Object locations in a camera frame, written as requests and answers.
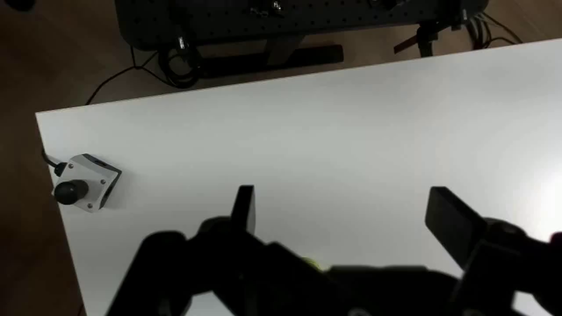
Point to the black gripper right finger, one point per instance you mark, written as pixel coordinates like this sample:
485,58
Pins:
498,263

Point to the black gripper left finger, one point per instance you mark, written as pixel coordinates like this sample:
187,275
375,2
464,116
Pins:
176,263

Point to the black perforated breadboard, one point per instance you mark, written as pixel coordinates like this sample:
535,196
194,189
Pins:
247,17

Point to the white cube camera black lens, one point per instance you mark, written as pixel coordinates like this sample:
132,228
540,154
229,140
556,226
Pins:
94,177

